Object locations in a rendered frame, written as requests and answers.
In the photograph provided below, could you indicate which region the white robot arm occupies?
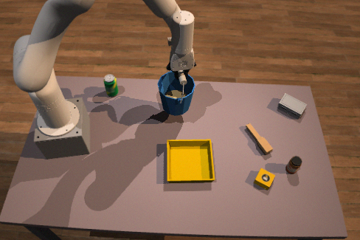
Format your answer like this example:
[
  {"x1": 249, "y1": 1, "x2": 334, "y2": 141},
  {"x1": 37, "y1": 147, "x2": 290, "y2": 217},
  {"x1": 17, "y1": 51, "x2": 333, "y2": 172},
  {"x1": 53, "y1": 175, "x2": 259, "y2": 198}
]
[{"x1": 13, "y1": 0, "x2": 194, "y2": 137}]

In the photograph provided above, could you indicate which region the green drink can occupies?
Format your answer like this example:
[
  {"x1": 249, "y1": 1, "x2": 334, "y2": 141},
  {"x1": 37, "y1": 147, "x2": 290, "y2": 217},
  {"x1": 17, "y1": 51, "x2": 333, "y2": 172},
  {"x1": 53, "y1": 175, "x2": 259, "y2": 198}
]
[{"x1": 103, "y1": 75, "x2": 119, "y2": 97}]

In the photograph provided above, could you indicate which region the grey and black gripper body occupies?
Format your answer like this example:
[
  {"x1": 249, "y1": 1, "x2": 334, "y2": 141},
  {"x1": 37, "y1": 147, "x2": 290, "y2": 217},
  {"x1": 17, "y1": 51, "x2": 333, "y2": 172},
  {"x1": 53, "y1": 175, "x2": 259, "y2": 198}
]
[{"x1": 170, "y1": 49, "x2": 194, "y2": 71}]

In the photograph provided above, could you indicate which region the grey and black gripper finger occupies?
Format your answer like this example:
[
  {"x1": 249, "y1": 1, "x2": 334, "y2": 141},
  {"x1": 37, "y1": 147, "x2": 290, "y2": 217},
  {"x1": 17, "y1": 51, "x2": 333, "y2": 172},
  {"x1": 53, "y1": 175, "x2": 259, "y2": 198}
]
[
  {"x1": 184, "y1": 69, "x2": 190, "y2": 79},
  {"x1": 166, "y1": 63, "x2": 179, "y2": 80}
]

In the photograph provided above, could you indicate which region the small brown jar with black lid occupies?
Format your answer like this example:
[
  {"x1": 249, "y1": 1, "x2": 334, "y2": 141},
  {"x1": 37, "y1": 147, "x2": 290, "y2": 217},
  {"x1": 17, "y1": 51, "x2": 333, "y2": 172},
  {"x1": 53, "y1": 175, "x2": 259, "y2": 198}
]
[{"x1": 286, "y1": 156, "x2": 302, "y2": 174}]

